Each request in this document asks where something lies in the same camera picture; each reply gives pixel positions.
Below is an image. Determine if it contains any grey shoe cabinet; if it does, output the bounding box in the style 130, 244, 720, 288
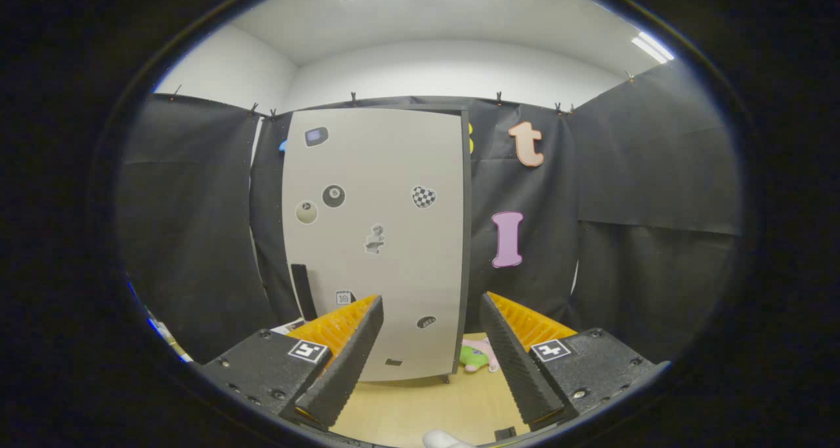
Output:
289, 102, 474, 384

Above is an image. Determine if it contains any pink green plush toy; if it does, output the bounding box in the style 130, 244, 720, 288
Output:
459, 338, 501, 374

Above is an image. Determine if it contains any black door handle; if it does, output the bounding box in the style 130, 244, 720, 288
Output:
291, 263, 320, 322

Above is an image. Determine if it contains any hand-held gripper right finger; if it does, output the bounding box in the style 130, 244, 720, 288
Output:
478, 292, 671, 434

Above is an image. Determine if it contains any white rounded object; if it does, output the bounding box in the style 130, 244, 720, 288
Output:
423, 430, 474, 448

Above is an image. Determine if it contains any row of cloth clips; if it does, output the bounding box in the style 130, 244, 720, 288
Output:
169, 71, 637, 117

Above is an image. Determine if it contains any white shoe cabinet door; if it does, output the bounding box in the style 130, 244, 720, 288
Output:
281, 109, 468, 383

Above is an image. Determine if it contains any cluttered white side table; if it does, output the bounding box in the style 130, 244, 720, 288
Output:
157, 323, 193, 363

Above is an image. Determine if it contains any small ceiling light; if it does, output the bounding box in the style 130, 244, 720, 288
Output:
631, 31, 675, 65

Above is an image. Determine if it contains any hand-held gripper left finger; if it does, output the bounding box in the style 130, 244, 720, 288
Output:
197, 295, 385, 431

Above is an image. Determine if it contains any black backdrop cloth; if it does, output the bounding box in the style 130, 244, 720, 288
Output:
117, 61, 746, 363

